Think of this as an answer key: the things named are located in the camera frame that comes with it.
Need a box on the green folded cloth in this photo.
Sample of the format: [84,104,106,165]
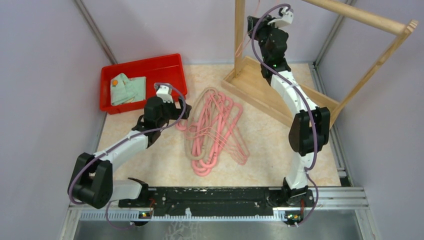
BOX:
[110,73,147,106]

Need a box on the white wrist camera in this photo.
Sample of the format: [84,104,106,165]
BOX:
[268,6,294,29]
[156,85,174,103]

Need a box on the thin pink wire hanger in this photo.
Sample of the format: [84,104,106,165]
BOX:
[185,99,251,167]
[185,103,250,164]
[234,0,249,58]

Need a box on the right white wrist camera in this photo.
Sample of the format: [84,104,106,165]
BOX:
[268,6,294,29]

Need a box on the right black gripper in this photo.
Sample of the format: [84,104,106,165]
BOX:
[246,15,279,62]

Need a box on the thick pink hanger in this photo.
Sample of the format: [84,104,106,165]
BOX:
[190,96,239,173]
[174,91,244,177]
[192,99,233,168]

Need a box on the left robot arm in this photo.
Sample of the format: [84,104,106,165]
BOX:
[67,96,192,209]

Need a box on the purple cable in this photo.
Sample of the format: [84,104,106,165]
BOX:
[67,82,188,230]
[250,3,320,228]

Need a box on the red plastic bin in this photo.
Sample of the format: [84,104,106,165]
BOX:
[99,53,188,115]

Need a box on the wooden hanger rack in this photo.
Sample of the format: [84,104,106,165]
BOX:
[221,0,419,126]

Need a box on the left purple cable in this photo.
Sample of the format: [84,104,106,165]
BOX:
[67,82,188,230]

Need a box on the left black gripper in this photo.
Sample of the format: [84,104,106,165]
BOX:
[157,96,192,128]

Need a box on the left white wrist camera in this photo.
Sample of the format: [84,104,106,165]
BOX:
[156,85,174,103]

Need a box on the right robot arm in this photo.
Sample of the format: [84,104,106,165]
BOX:
[247,15,331,206]

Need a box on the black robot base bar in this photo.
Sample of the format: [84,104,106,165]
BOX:
[118,182,316,226]

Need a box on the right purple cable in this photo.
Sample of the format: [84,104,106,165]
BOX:
[250,3,320,228]

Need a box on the beige thick hanger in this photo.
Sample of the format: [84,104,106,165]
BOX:
[181,87,234,165]

